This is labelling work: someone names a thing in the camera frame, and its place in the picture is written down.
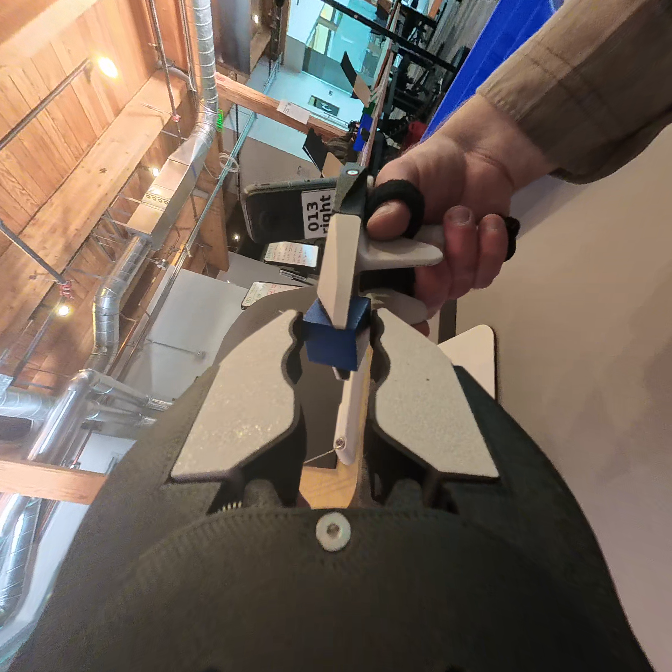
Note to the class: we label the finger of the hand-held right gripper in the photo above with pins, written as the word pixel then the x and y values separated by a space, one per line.
pixel 338 273

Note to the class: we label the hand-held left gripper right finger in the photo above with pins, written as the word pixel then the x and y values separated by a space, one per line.
pixel 430 414

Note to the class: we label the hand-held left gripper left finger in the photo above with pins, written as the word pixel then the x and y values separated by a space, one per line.
pixel 236 414

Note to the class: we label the blue cube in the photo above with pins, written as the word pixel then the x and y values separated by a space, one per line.
pixel 330 349

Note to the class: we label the blue storage bin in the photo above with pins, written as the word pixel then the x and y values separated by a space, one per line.
pixel 483 47

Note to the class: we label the person's right hand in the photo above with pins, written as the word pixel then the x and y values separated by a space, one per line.
pixel 472 173

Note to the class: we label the whiteboard on stand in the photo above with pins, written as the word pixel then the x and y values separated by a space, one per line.
pixel 262 294
pixel 291 254

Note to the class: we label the small tilted board on stand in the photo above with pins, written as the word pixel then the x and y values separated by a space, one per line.
pixel 320 149
pixel 354 76

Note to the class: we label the grey and wooden curved board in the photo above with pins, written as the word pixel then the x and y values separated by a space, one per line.
pixel 320 420

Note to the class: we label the green exit sign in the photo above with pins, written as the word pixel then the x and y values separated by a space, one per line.
pixel 220 119

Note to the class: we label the cluster of silver pipes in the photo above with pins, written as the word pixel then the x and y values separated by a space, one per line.
pixel 68 399

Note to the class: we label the silver rectangular air duct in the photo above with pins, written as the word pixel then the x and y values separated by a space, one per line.
pixel 168 183

